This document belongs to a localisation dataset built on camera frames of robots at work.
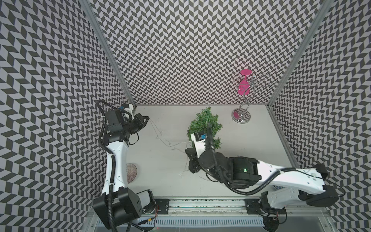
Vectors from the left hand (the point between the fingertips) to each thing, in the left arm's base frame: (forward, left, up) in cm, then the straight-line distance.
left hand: (149, 118), depth 75 cm
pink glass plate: (-20, +13, -26) cm, 35 cm away
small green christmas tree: (-6, -26, +2) cm, 27 cm away
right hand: (-22, -21, +2) cm, 30 cm away
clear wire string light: (-2, -5, -19) cm, 20 cm away
